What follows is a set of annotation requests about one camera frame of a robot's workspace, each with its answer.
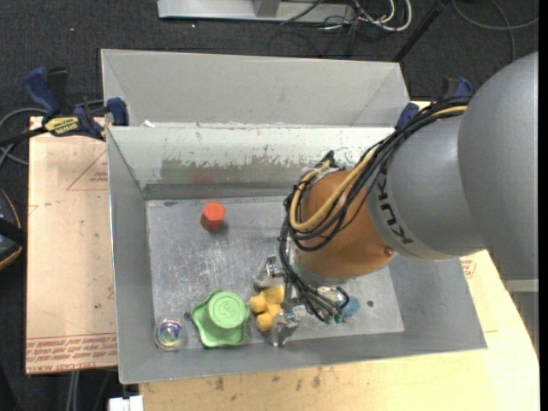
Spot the red hexagonal block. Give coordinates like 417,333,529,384
200,200,228,232

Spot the blue sponge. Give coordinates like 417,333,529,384
340,295,362,323

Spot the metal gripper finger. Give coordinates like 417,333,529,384
252,255,286,291
271,309,301,348

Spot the yellow toy piece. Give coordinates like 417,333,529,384
248,283,287,333

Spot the green star-shaped toy cup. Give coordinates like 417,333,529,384
189,289,252,350

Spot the brown cardboard board, red print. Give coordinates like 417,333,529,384
25,115,120,377

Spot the grey metal bin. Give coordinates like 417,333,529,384
100,48,489,386

